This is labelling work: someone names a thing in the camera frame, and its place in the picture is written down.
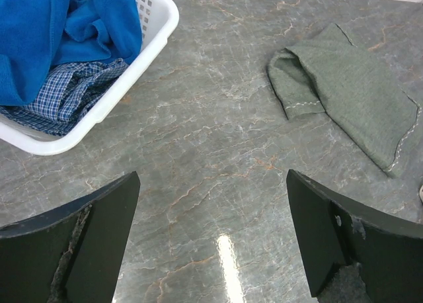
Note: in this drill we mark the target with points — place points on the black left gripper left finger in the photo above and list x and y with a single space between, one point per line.
72 253

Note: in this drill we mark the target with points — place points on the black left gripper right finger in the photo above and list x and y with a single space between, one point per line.
335 231

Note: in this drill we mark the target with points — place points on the grey green napkin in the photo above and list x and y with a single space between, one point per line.
333 73

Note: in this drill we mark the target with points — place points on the silver fork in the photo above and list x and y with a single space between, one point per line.
421 193

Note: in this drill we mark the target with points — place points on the blue checkered cloth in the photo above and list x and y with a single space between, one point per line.
67 95

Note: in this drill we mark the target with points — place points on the blue towel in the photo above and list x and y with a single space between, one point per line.
39 34

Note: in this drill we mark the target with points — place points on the white plastic basket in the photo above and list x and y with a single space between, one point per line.
158 18

